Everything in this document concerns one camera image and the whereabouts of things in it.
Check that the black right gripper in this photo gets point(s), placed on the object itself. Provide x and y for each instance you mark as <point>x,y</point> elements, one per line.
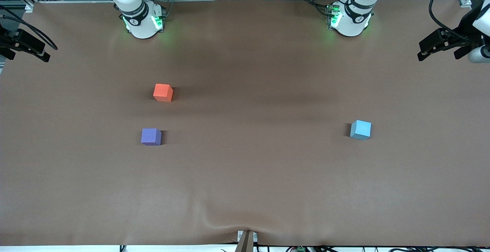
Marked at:
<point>4,39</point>

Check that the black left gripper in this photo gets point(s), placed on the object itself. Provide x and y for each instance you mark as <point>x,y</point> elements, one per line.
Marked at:
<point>464,25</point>

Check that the blue foam block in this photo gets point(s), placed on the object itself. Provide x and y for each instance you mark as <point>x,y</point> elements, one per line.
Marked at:
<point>360,130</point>

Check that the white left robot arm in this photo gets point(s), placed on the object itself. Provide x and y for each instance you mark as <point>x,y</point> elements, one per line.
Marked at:
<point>350,22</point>

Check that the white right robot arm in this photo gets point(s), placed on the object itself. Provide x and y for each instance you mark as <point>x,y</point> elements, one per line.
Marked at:
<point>139,22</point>

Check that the orange foam block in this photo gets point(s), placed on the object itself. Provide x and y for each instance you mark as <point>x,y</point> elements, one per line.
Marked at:
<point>163,92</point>

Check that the purple foam block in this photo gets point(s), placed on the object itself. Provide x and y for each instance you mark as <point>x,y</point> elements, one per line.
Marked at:
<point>151,136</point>

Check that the brown table mat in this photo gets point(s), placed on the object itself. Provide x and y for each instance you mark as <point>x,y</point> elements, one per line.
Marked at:
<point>245,167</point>

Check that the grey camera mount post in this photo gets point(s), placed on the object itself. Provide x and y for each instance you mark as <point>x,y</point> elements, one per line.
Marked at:
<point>245,242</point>

